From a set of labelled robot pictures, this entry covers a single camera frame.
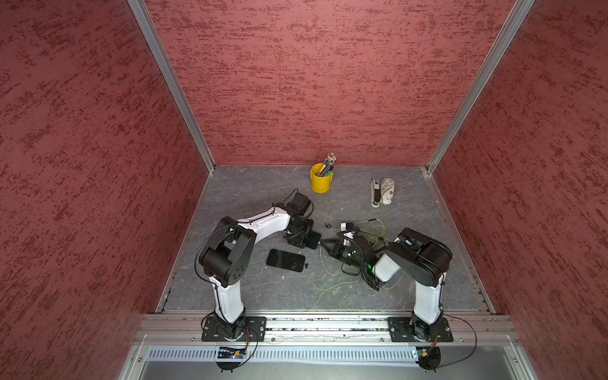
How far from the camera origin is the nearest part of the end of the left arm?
0.79 metres

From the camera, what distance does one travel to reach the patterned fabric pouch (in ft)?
3.52

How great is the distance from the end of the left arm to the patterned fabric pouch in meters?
0.40
